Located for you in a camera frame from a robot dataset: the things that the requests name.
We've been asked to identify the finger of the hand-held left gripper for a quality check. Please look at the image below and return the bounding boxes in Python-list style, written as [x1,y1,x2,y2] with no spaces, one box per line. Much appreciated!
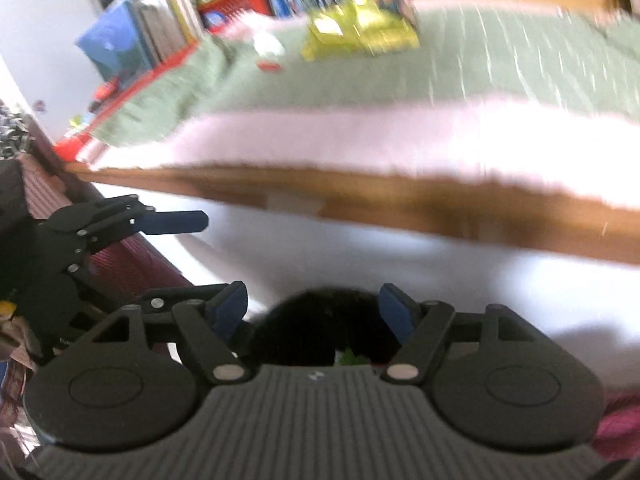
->
[45,194,210,257]
[135,282,236,317]

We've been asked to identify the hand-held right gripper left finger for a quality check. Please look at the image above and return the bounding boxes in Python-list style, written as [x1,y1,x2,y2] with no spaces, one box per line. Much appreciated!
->
[90,281,253,386]

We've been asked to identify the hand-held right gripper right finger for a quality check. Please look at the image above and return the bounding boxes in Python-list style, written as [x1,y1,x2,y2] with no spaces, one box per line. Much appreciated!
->
[378,284,543,386]

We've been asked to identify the black plastic bin bag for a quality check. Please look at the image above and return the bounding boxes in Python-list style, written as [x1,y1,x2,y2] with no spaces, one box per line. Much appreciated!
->
[247,285,402,367]

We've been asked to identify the yellow foil wrapper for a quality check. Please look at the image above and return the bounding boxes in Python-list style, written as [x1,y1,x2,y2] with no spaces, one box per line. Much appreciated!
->
[301,0,422,62]

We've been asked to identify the maroon striped cloth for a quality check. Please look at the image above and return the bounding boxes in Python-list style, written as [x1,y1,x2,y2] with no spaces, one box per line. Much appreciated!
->
[20,152,198,293]

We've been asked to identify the small red toy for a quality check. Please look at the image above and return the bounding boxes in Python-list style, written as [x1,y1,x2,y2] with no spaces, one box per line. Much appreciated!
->
[91,81,122,102]

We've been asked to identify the large blue book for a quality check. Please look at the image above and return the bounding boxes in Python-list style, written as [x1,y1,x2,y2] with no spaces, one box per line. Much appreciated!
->
[75,0,152,84]

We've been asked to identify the upright thin books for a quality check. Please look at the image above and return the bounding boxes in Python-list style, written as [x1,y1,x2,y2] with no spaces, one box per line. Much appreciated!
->
[134,0,207,67]

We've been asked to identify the red plastic crate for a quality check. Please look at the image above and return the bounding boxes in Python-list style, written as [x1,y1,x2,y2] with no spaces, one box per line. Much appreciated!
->
[196,0,274,29]

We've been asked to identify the person's right leg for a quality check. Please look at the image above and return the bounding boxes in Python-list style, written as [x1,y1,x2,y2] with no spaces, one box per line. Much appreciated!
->
[592,387,640,463]

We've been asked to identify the green checked blanket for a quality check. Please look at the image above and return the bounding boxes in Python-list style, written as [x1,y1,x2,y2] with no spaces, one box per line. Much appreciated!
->
[90,2,640,150]

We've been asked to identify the wooden bed frame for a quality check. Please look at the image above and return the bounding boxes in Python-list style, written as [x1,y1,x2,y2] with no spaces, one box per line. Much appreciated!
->
[64,161,640,267]

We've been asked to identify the red side rail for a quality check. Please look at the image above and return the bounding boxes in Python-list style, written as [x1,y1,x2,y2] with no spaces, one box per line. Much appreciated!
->
[51,41,202,162]

